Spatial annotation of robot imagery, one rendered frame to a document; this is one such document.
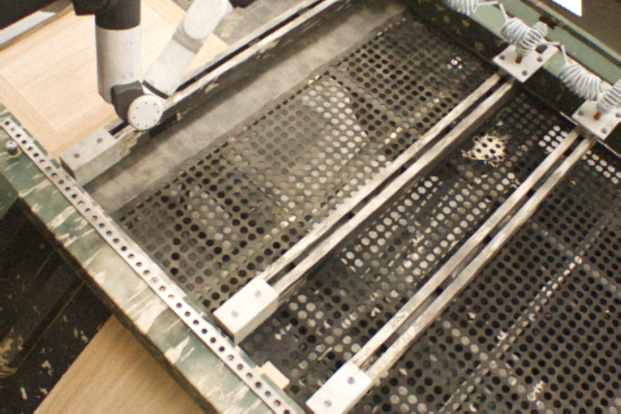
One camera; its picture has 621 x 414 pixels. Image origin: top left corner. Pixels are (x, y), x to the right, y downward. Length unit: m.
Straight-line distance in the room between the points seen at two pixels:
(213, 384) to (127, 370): 0.40
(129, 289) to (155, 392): 0.33
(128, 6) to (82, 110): 0.49
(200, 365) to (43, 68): 0.92
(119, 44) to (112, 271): 0.47
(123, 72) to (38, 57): 0.56
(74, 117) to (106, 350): 0.57
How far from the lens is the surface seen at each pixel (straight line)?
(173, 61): 1.50
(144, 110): 1.47
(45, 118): 1.81
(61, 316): 1.87
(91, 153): 1.65
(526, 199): 1.75
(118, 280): 1.50
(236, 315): 1.42
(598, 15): 7.00
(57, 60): 1.94
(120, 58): 1.42
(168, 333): 1.44
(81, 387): 1.81
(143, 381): 1.73
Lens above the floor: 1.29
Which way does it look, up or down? 2 degrees down
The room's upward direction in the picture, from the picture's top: 40 degrees clockwise
